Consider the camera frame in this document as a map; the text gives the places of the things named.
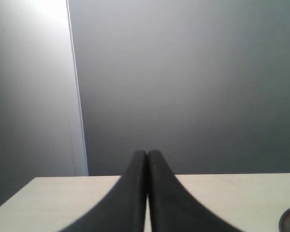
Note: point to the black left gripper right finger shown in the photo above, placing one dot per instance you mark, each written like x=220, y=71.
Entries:
x=172, y=207

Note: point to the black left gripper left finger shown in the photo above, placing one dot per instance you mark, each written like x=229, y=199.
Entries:
x=123, y=208

